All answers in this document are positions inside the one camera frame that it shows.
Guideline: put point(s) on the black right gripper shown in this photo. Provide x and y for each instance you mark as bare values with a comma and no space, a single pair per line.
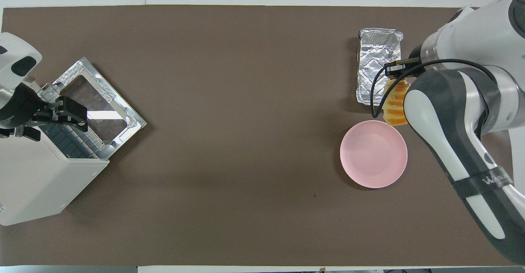
416,53

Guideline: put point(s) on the pink round plate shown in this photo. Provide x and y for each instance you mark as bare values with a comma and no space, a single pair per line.
373,154

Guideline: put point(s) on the white toaster oven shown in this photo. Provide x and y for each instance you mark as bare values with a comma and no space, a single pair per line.
37,182

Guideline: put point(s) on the glass oven door silver frame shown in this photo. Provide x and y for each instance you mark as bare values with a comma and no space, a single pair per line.
107,90

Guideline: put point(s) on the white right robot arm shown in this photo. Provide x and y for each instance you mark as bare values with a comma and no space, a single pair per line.
443,113

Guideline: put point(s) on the brown table mat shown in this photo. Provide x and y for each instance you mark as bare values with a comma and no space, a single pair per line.
246,121

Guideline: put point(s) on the orange striped bread roll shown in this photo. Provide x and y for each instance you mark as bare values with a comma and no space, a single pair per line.
396,108

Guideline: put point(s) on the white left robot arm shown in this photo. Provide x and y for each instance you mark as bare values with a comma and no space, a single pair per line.
12,55

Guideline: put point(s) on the aluminium foil tray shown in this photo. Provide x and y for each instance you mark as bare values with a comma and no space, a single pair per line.
371,55

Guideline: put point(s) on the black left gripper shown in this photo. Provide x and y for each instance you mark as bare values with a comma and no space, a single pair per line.
20,104

